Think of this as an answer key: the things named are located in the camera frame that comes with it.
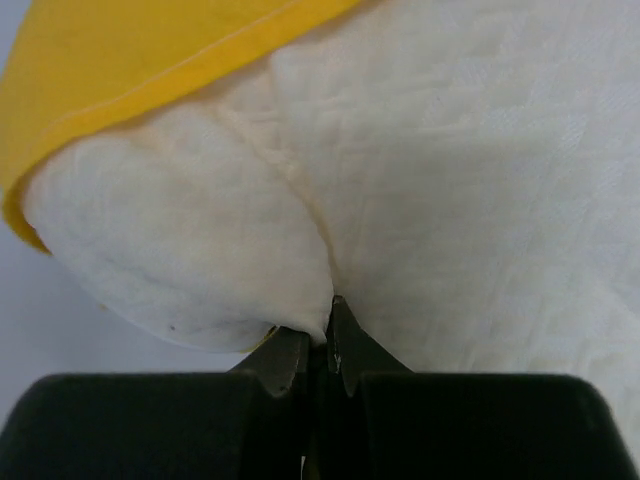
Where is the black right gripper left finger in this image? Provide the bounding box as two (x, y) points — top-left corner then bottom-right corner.
(1, 328), (310, 479)

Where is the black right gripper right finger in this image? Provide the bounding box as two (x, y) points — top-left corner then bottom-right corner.
(314, 296), (639, 479)

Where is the cream foam pillow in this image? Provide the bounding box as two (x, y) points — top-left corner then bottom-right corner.
(25, 1), (639, 442)

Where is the yellow printed pillowcase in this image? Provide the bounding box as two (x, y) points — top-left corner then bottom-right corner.
(2, 0), (366, 354)

